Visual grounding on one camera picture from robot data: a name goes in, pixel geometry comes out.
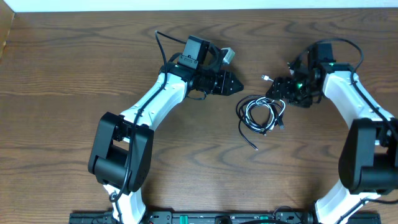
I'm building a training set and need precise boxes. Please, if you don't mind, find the white USB cable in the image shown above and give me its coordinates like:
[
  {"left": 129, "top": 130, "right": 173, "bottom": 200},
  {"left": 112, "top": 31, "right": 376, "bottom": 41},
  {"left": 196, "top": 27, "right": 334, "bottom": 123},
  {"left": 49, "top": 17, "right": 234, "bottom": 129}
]
[{"left": 245, "top": 74, "right": 286, "bottom": 134}]

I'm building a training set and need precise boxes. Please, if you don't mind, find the black USB cable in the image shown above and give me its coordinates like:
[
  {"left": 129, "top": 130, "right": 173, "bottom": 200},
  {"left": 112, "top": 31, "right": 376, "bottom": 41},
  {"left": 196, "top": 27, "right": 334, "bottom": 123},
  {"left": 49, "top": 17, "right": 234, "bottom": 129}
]
[{"left": 235, "top": 95, "right": 285, "bottom": 151}]

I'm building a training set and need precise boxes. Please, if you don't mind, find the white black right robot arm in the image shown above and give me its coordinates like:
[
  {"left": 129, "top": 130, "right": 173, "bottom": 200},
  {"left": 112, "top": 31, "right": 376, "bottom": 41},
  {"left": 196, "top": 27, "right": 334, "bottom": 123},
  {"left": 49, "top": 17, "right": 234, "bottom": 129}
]
[{"left": 266, "top": 39, "right": 397, "bottom": 223}]

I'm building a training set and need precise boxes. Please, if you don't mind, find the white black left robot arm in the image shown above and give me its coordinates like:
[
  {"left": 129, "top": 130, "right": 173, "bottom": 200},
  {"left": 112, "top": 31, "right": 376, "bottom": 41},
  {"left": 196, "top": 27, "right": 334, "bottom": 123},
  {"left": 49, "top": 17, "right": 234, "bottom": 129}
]
[{"left": 88, "top": 35, "right": 244, "bottom": 223}]

